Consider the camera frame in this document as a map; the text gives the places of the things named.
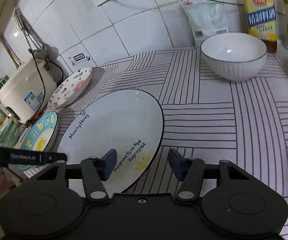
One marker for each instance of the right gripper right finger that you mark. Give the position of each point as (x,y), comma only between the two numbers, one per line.
(189,172)

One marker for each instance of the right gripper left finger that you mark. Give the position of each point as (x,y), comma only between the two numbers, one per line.
(94,172)

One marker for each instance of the blue egg pattern plate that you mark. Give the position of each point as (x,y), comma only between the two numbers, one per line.
(42,135)

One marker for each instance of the large white plate with text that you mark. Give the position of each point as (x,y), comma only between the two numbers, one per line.
(131,121)

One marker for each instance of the lovely bear carrot plate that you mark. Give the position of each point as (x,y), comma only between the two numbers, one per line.
(70,89)

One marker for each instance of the white ribbed bowl dark rim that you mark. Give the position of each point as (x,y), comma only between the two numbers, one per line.
(234,56)

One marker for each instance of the white rice cooker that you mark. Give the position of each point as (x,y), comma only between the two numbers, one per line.
(27,92)

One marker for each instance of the striped white table mat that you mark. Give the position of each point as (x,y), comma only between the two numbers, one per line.
(206,116)

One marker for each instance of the hanging metal utensils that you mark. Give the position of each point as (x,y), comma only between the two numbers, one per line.
(36,46)

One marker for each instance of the clear plastic salt bag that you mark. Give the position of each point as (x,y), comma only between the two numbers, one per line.
(206,18)

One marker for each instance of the yellow label cooking wine bottle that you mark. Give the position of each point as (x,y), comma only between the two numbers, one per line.
(262,22)

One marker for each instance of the wall warning sticker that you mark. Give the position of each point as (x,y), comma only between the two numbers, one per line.
(78,59)

